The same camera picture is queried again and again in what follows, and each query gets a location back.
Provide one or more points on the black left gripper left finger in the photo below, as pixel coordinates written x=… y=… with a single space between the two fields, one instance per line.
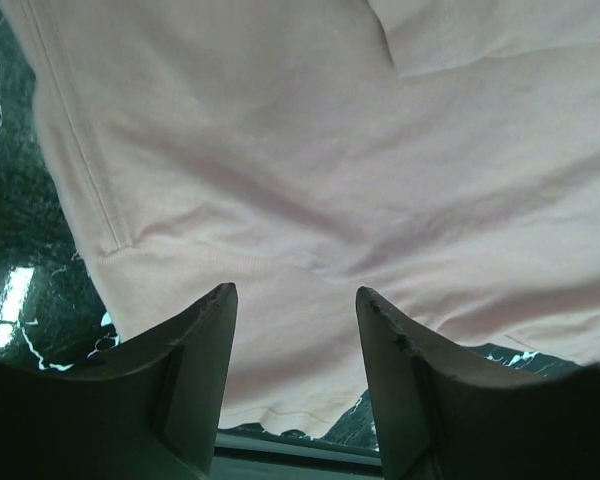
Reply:
x=146 y=409

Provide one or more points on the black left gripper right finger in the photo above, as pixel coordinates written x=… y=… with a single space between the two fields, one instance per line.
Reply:
x=444 y=412

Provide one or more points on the dusty pink t shirt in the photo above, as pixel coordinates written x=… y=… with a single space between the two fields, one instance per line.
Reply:
x=443 y=153

